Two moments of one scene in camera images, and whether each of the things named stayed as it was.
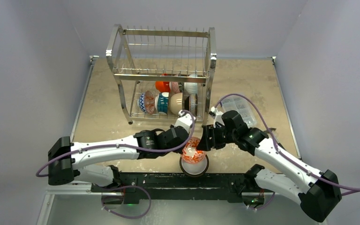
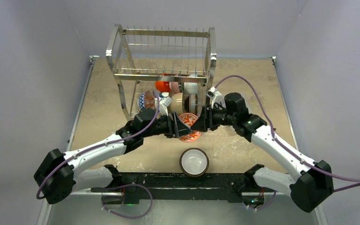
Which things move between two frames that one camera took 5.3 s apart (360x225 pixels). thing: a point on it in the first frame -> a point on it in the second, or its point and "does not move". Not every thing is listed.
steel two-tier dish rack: (161, 72) does not move
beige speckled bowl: (176, 103) does not move
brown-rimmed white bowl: (194, 170) does not move
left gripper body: (179, 151) -> (162, 126)
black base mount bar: (139, 187) does not move
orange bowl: (163, 86) does not move
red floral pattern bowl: (190, 154) -> (190, 119)
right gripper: (207, 138) -> (211, 118)
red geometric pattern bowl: (146, 102) does not move
